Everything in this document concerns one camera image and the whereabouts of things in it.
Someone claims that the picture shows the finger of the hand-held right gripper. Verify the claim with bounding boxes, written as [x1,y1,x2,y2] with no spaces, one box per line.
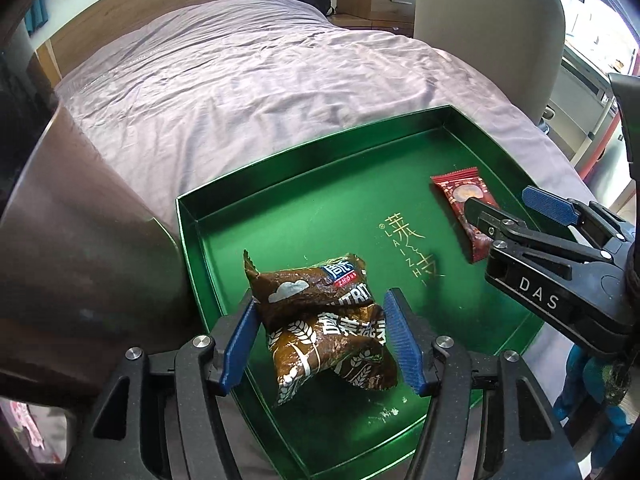
[521,185,635,253]
[464,198,612,270]

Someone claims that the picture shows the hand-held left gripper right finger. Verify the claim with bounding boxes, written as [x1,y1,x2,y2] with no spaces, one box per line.
[382,287,583,480]

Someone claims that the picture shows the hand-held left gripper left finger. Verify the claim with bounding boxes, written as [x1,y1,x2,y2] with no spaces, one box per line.
[75,290,261,480]

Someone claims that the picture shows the dark red snack packet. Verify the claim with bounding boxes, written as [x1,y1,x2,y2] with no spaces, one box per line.
[431,166,501,264]

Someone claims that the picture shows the brown snack packet wheat print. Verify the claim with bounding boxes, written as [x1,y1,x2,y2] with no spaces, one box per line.
[267,302,398,406]

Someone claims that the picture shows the brown snack packet cloud print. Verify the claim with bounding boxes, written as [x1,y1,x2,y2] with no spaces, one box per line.
[243,249,373,333]

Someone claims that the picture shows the green tray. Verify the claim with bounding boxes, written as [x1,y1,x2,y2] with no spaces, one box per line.
[175,105,581,478]

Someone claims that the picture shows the blue patterned clothing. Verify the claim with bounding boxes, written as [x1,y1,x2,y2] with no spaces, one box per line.
[552,345,633,461]

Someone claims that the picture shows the beige chair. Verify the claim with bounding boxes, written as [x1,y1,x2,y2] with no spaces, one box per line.
[414,0,566,126]

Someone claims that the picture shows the pink patterned cloth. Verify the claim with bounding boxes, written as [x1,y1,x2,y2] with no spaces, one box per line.
[0,397,71,466]

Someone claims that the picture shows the bed with purple sheet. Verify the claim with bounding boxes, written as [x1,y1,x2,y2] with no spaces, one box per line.
[52,0,606,461]

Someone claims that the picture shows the wooden headboard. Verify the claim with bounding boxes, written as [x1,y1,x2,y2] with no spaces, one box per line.
[37,0,276,81]

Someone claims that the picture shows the teal books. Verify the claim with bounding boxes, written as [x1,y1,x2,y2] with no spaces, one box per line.
[25,0,51,36]

